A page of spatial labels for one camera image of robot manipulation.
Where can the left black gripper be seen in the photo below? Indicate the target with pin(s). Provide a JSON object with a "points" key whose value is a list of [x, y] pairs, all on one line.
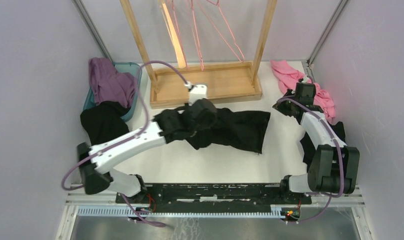
{"points": [[203, 127]]}

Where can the black pleated skirt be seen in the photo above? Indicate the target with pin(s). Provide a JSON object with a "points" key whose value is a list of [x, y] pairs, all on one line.
{"points": [[242, 130]]}

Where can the black garment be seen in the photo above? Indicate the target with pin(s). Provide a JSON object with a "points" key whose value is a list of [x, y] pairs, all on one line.
{"points": [[103, 122], [316, 135]]}

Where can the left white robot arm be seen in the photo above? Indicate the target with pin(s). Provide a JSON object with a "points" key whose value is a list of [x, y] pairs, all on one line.
{"points": [[100, 174]]}

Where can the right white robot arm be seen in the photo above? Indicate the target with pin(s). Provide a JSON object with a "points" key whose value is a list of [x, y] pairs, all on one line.
{"points": [[332, 165]]}

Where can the wooden hanger rack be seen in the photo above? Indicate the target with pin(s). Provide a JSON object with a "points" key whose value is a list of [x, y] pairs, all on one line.
{"points": [[227, 82]]}

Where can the purple garment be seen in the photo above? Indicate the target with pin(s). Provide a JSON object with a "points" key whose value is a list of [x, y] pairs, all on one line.
{"points": [[108, 84]]}

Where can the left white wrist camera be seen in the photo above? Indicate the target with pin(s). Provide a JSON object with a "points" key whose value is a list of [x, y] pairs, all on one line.
{"points": [[196, 92]]}

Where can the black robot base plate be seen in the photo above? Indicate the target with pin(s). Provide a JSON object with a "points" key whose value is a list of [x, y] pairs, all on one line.
{"points": [[220, 198]]}

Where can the slotted grey cable duct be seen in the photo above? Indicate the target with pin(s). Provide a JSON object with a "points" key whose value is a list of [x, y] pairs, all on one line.
{"points": [[125, 211]]}

